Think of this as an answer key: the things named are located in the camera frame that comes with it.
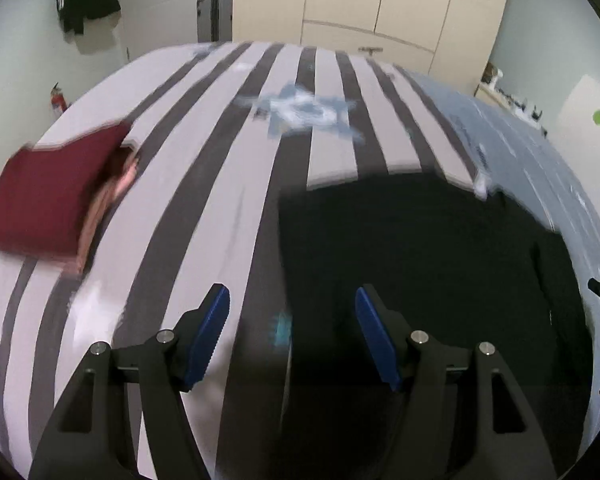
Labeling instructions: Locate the folded maroon garment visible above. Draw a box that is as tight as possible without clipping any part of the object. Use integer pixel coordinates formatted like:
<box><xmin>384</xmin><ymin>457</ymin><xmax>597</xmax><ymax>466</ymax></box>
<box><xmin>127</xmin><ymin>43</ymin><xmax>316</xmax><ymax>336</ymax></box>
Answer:
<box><xmin>0</xmin><ymin>120</ymin><xmax>131</xmax><ymax>257</ymax></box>

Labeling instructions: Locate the silver suitcase on floor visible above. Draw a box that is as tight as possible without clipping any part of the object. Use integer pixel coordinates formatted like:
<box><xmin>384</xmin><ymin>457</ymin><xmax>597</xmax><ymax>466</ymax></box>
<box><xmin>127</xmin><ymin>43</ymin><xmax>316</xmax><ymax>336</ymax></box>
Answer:
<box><xmin>197</xmin><ymin>0</ymin><xmax>233</xmax><ymax>42</ymax></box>

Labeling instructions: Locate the white headboard with apple stickers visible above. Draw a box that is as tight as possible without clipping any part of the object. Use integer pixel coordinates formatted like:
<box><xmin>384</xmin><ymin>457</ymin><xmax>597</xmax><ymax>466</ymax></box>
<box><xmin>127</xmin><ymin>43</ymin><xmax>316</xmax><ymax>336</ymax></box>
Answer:
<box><xmin>554</xmin><ymin>75</ymin><xmax>600</xmax><ymax>192</ymax></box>

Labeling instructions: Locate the white nightstand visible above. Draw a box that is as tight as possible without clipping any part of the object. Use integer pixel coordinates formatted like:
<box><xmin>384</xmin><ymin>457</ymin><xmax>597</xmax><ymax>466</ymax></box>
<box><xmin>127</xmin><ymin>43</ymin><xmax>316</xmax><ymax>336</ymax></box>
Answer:
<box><xmin>474</xmin><ymin>62</ymin><xmax>547</xmax><ymax>136</ymax></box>

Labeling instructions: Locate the white room door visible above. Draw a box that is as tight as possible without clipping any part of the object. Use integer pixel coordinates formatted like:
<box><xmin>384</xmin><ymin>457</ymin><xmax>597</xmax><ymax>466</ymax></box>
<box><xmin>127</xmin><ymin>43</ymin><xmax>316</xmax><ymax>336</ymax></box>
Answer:
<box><xmin>116</xmin><ymin>0</ymin><xmax>234</xmax><ymax>64</ymax></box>

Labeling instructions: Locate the cream wardrobe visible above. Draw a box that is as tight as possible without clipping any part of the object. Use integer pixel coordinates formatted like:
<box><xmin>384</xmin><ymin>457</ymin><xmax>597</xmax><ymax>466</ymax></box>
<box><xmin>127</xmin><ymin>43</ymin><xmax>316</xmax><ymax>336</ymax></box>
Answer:
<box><xmin>233</xmin><ymin>0</ymin><xmax>506</xmax><ymax>94</ymax></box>

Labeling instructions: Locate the red fire extinguisher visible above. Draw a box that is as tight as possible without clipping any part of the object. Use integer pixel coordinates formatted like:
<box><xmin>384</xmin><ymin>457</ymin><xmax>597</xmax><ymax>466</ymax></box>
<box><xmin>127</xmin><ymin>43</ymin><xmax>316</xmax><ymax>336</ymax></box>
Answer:
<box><xmin>50</xmin><ymin>82</ymin><xmax>68</xmax><ymax>118</ymax></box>

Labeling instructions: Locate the black t-shirt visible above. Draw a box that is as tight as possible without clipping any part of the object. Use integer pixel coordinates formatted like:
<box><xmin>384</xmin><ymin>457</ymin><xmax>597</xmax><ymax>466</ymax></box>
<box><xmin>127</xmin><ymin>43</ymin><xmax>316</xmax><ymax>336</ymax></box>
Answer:
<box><xmin>276</xmin><ymin>172</ymin><xmax>593</xmax><ymax>479</ymax></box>

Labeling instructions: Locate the striped bed sheet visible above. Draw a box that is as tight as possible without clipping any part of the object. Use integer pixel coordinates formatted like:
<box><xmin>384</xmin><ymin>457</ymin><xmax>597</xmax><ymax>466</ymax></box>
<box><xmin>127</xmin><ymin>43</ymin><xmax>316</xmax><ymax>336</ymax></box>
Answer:
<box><xmin>0</xmin><ymin>42</ymin><xmax>600</xmax><ymax>479</ymax></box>

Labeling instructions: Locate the folded pink garment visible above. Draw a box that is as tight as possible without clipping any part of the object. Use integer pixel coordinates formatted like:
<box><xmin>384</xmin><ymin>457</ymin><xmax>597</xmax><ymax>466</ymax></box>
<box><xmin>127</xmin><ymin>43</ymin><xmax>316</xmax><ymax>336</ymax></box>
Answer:
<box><xmin>33</xmin><ymin>144</ymin><xmax>138</xmax><ymax>275</ymax></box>

